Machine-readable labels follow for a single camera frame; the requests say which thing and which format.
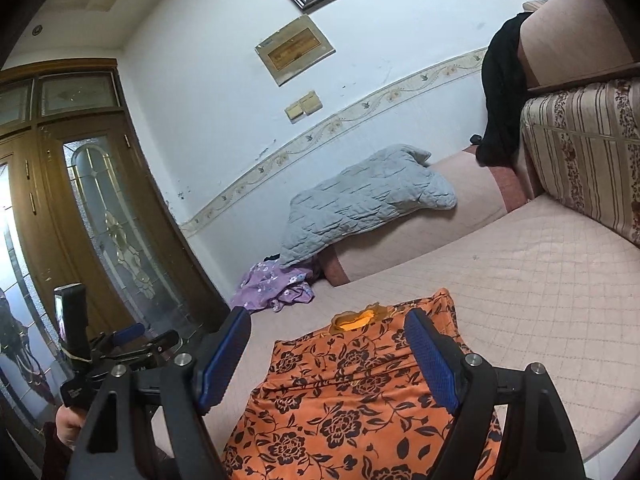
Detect person's left hand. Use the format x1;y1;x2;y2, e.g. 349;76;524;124
54;405;87;450

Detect pink folded blanket roll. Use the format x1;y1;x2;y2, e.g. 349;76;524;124
319;146;532;287

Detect pink padded headboard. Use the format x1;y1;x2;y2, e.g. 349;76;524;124
518;0;639;92

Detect beige wall switches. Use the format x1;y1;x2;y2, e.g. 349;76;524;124
284;91;323;124

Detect wooden glass panel door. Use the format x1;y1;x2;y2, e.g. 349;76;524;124
1;58;229;479

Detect grey quilted blanket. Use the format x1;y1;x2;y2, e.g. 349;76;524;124
280;144;458;268

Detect striped floral cushion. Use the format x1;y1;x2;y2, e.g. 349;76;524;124
521;78;639;245

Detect purple floral garment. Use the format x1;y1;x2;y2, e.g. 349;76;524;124
230;259;319;312

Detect grey electrical panel box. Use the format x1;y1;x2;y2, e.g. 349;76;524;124
255;14;335;87

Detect black garment on headboard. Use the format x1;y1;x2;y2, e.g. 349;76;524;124
475;12;532;167

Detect orange black floral garment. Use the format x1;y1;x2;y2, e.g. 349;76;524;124
219;287;505;480

